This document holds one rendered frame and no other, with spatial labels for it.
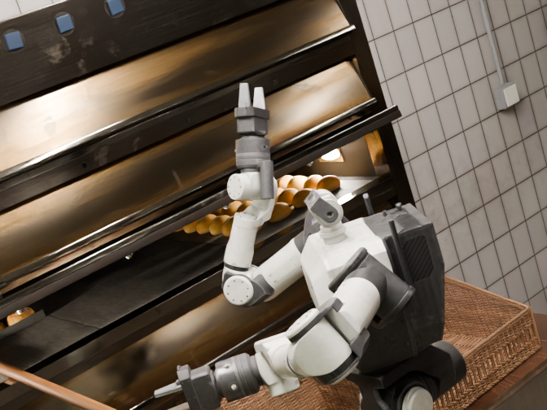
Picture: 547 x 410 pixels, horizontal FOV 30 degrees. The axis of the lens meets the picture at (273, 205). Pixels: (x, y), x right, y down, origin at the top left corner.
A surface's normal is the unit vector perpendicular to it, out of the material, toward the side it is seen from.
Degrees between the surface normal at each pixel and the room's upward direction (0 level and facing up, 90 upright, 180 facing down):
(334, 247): 0
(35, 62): 90
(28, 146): 70
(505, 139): 90
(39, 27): 90
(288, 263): 82
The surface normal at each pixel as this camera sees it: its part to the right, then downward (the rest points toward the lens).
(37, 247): 0.45, -0.29
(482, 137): 0.59, 0.02
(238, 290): -0.22, 0.18
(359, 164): -0.75, 0.39
